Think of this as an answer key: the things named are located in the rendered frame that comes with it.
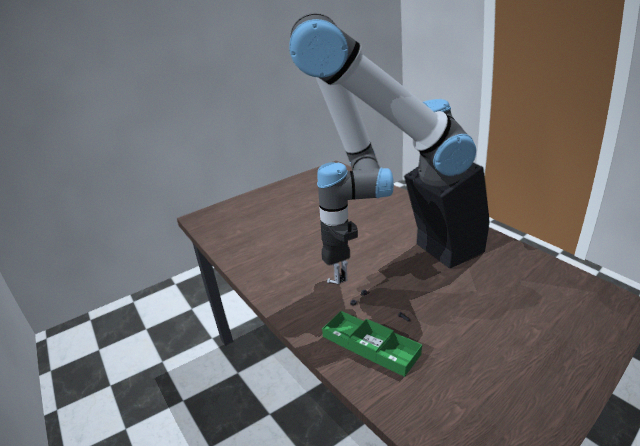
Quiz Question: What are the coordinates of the white domino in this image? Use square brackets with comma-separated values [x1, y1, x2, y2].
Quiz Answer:
[362, 334, 383, 347]

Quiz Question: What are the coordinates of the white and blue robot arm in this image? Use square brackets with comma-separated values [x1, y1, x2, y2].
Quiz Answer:
[289, 13, 476, 212]

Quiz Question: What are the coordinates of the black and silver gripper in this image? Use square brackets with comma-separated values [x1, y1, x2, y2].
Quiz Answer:
[320, 206, 358, 284]

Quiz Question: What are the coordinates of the green divided tray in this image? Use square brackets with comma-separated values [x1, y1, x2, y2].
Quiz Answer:
[322, 311, 422, 377]

